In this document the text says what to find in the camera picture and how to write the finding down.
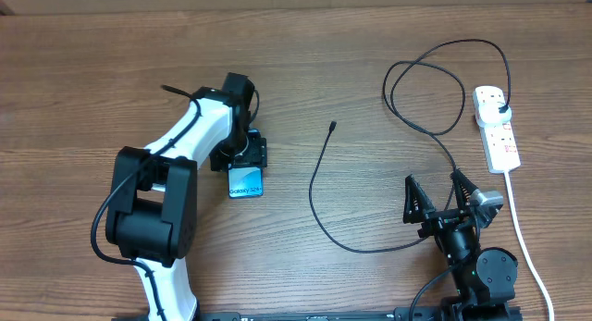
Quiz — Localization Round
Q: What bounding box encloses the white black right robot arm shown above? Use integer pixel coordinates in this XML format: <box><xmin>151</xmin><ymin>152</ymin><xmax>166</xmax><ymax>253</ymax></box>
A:
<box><xmin>395</xmin><ymin>169</ymin><xmax>523</xmax><ymax>320</ymax></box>

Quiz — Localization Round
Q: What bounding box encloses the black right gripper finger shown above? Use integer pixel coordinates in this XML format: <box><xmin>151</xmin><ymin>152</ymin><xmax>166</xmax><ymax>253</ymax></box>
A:
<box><xmin>403</xmin><ymin>175</ymin><xmax>435</xmax><ymax>217</ymax></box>
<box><xmin>450</xmin><ymin>169</ymin><xmax>477</xmax><ymax>209</ymax></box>

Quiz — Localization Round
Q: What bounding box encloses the white charger plug adapter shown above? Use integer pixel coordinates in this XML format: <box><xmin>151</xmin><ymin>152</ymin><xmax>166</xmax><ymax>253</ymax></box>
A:
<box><xmin>475</xmin><ymin>102</ymin><xmax>512</xmax><ymax>128</ymax></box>

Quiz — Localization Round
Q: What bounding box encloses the white power strip cord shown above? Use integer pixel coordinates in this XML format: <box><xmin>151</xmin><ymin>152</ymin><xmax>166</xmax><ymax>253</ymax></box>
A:
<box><xmin>502</xmin><ymin>170</ymin><xmax>555</xmax><ymax>321</ymax></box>

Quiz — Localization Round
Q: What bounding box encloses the Galaxy S24 smartphone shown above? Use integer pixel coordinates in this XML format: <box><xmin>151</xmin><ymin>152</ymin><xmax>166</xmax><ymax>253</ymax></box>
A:
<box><xmin>228</xmin><ymin>167</ymin><xmax>264</xmax><ymax>199</ymax></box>

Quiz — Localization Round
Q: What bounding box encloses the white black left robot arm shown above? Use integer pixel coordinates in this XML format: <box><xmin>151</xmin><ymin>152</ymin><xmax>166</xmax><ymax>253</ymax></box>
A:
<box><xmin>90</xmin><ymin>73</ymin><xmax>267</xmax><ymax>320</ymax></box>

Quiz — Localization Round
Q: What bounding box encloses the white power strip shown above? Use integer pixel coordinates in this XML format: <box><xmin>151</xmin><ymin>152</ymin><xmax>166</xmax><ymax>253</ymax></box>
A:
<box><xmin>473</xmin><ymin>86</ymin><xmax>521</xmax><ymax>174</ymax></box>

